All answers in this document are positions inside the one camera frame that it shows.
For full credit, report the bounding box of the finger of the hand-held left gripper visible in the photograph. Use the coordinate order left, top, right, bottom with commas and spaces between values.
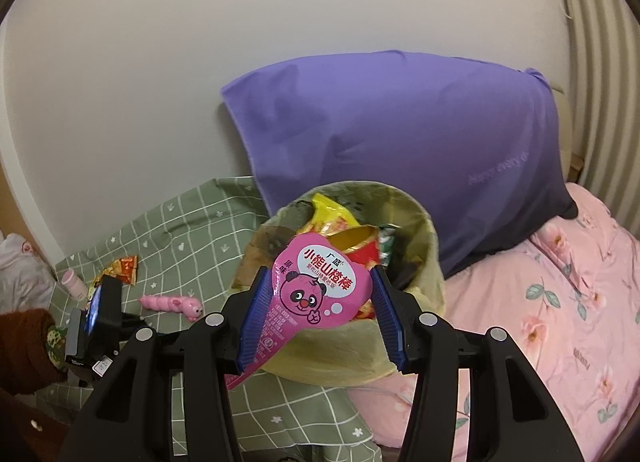
85, 276, 123, 337

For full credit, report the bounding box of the orange red snack wrapper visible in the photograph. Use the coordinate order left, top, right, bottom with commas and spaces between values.
102, 254, 138, 287

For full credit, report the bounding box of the purple pillow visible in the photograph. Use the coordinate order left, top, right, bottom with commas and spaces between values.
220, 49, 580, 280

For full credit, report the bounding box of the beige ribbed curtain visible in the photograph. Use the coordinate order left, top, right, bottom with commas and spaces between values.
545, 0, 640, 237

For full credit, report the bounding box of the green checked bed sheet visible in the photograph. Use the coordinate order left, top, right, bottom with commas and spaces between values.
52, 176, 381, 462

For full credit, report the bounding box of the red paper cup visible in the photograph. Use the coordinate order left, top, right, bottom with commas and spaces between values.
327, 224, 383, 323

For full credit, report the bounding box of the yellow snack packet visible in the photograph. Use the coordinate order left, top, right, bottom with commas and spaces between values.
295, 192, 363, 237

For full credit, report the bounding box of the small pink bottle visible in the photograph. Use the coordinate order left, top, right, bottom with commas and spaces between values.
61, 269, 91, 301

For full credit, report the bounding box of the pink caterpillar toy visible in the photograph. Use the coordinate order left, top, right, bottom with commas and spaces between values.
140, 294, 205, 317

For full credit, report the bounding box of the pink heart-shaped snack wrapper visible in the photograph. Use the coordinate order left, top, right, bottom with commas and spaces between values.
224, 232, 376, 393

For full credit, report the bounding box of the pink floral quilt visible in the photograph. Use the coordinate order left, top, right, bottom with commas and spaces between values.
345, 182, 640, 462

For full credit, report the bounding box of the white plastic bag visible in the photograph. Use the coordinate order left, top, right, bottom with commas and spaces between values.
0, 233, 56, 315

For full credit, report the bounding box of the green snack wrapper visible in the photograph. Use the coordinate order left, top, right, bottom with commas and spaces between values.
377, 224, 398, 267

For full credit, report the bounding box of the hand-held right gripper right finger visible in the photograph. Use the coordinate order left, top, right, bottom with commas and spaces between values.
370, 266, 586, 462

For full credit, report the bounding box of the bin with yellow-green bag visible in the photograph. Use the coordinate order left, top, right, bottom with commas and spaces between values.
230, 181, 446, 383

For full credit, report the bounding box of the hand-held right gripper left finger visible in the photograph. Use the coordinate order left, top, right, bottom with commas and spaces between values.
57, 266, 273, 462

